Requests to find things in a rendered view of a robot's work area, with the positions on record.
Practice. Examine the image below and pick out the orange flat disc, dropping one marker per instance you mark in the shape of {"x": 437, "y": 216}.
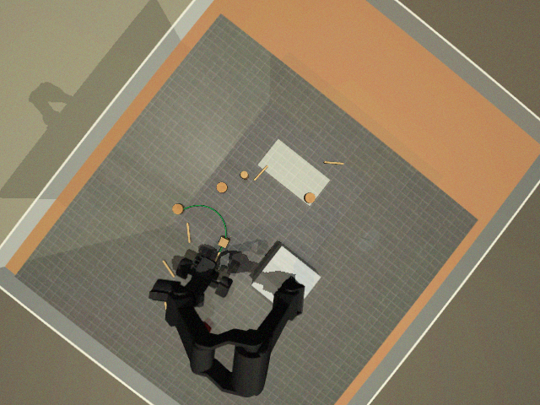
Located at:
{"x": 310, "y": 197}
{"x": 222, "y": 187}

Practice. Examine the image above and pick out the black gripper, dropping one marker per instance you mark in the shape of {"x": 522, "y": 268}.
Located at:
{"x": 222, "y": 287}

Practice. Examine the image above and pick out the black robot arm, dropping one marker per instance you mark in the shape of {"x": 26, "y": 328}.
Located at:
{"x": 252, "y": 347}

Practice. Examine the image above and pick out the tan round wooden button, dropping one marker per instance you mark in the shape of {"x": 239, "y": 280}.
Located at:
{"x": 177, "y": 208}

